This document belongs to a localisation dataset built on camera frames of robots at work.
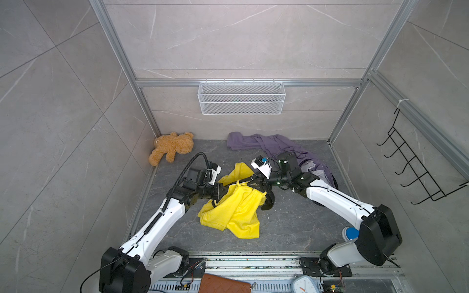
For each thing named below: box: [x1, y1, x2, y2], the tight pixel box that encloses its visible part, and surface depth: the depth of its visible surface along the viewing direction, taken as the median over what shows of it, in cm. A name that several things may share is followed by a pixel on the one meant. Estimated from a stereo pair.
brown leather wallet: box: [198, 273, 252, 293], surface depth 69 cm
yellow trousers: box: [197, 162, 267, 239], surface depth 79 cm
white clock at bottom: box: [290, 275, 320, 293], surface depth 69 cm
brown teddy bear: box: [148, 131, 195, 167], surface depth 109 cm
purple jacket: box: [226, 131, 336, 188], surface depth 117 cm
